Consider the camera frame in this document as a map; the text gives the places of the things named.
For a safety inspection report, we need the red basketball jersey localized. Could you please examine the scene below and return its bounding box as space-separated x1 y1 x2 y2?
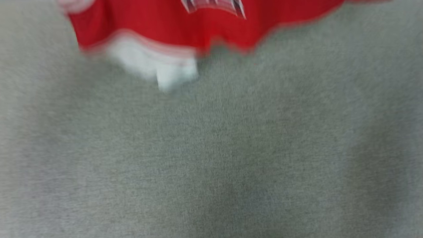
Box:
58 0 394 92

